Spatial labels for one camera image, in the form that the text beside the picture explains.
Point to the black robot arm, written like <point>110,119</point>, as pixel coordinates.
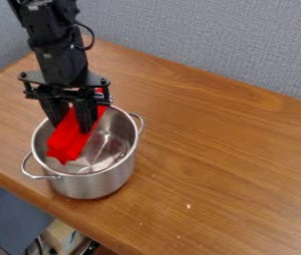
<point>50,22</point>

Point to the stainless steel pot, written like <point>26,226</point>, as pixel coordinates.
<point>106,164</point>

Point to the red rectangular block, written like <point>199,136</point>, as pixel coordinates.
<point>68,141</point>

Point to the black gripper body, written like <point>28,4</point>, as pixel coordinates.
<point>65,82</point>

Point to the beige box under table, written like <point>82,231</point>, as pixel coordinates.
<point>64,238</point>

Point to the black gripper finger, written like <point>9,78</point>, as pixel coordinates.
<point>86,112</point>
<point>56,109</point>

